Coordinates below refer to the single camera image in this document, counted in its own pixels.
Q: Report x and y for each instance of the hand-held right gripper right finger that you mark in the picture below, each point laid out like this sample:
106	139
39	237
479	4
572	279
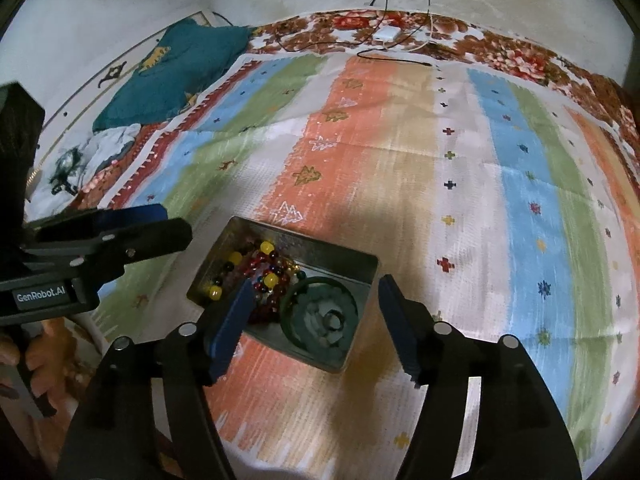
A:
400	330

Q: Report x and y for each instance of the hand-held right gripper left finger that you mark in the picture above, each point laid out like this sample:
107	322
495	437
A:
230	332

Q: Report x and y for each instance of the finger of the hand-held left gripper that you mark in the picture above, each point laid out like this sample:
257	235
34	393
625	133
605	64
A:
120	220
150	240

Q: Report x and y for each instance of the metal tin box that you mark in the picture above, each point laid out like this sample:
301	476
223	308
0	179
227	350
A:
330	255

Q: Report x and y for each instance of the person's left hand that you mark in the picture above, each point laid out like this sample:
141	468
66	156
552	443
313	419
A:
50	360

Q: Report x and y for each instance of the white crumpled cloth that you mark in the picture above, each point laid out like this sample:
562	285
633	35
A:
110	145

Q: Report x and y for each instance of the white patterned mat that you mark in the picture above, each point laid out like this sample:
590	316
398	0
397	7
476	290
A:
80	95

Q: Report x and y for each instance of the teal cloth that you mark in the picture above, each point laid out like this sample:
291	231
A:
180	70

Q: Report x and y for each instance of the striped colourful blanket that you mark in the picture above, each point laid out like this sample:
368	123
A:
400	160

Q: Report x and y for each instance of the white charger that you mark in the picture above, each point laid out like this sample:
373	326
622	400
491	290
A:
388	33

